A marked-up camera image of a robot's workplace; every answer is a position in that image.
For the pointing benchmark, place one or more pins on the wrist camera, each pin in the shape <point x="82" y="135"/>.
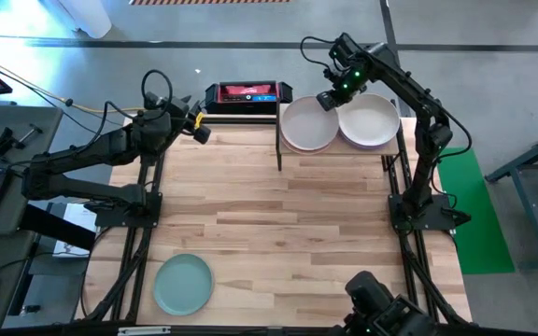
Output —
<point x="157" y="100"/>
<point x="344" y="46"/>

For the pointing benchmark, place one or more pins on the black camera rig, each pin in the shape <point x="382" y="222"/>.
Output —
<point x="381" y="303"/>

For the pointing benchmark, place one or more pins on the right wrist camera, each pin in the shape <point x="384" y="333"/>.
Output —
<point x="344" y="46"/>

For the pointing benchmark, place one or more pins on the silver metal bracket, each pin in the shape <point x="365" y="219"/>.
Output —
<point x="143" y="331"/>

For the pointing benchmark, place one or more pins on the cream plate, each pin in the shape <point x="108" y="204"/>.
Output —
<point x="306" y="152"/>

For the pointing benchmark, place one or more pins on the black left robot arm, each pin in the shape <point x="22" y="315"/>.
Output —
<point x="87" y="149"/>

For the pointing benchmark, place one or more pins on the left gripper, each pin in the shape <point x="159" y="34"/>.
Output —
<point x="182" y="116"/>

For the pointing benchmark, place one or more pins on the grey metal stand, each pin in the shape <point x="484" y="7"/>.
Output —
<point x="530" y="218"/>

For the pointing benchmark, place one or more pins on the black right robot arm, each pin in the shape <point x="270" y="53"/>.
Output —
<point x="425" y="163"/>

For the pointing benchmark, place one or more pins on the green plate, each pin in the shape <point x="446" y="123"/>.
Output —
<point x="182" y="284"/>

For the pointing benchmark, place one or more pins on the green floor mat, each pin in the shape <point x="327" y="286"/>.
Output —
<point x="479" y="224"/>

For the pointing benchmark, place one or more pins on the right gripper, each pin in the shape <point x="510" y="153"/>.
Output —
<point x="350" y="81"/>

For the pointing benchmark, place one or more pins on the grey desk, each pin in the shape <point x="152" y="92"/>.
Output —
<point x="52" y="119"/>

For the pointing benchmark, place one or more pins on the white paper sheet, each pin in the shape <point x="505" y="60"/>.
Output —
<point x="80" y="217"/>

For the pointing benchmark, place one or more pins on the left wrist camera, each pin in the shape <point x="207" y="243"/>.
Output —
<point x="157" y="100"/>

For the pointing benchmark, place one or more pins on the black clamp tool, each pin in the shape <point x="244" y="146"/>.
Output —
<point x="3" y="140"/>

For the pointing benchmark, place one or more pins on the black red power box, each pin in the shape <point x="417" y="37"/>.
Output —
<point x="245" y="91"/>

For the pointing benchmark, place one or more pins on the off-white plate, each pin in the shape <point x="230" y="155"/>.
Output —
<point x="309" y="123"/>
<point x="369" y="119"/>

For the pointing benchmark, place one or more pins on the black frame wooden shelf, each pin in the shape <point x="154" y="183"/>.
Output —
<point x="335" y="150"/>

